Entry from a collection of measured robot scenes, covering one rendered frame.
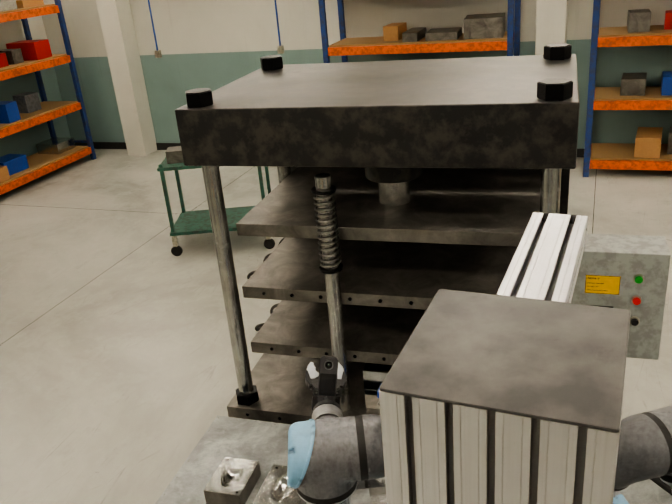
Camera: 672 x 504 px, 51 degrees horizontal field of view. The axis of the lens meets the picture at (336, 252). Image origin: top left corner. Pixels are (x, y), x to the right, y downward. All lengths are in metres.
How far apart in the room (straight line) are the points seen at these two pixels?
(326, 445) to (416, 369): 0.50
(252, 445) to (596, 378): 2.03
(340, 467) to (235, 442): 1.48
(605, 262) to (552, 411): 1.76
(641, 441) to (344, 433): 0.53
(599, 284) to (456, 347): 1.71
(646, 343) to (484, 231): 0.68
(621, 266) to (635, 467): 1.19
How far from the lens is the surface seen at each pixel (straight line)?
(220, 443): 2.76
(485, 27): 7.74
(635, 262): 2.51
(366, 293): 2.59
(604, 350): 0.87
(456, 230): 2.45
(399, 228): 2.48
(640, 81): 7.80
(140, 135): 10.07
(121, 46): 9.89
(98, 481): 4.07
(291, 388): 3.01
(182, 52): 9.75
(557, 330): 0.90
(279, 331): 2.91
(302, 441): 1.29
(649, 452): 1.41
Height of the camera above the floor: 2.48
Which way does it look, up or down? 24 degrees down
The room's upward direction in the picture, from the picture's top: 5 degrees counter-clockwise
